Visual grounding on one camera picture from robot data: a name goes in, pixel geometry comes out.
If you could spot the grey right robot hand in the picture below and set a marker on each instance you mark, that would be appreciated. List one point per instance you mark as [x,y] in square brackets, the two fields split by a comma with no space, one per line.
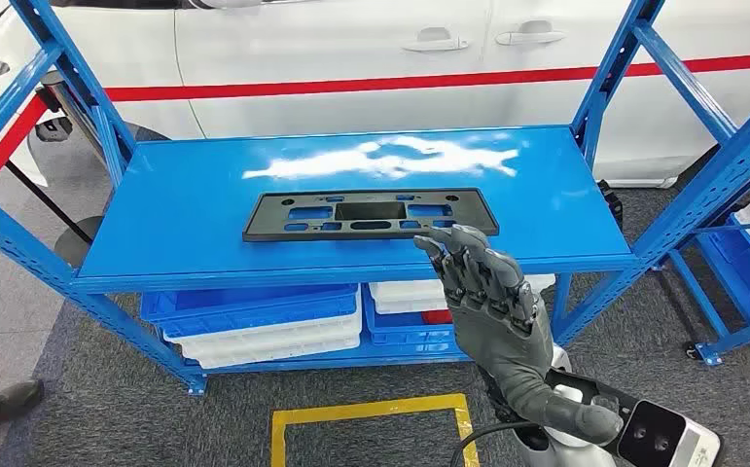
[497,335]

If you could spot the black plastic panel part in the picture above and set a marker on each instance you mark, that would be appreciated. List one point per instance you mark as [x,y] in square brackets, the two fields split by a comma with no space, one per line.
[265,225]

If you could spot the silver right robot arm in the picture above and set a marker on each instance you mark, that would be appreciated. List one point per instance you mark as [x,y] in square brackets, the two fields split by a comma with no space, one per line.
[561,456]

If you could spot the blue metal shelf rack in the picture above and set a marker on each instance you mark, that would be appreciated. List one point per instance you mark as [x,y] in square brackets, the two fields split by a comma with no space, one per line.
[187,213]
[735,341]

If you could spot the red item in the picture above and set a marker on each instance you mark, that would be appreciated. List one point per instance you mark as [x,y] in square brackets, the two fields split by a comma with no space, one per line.
[438,317]

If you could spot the white car with red stripe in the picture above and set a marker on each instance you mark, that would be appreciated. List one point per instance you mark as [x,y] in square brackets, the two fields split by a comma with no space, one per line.
[349,51]

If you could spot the black stanchion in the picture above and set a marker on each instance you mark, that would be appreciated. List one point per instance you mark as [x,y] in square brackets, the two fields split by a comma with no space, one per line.
[78,242]

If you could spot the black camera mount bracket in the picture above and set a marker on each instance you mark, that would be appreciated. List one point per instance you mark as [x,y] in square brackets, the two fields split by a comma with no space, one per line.
[597,387]

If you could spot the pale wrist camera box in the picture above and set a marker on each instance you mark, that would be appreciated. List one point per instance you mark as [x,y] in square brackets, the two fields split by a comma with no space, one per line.
[651,438]

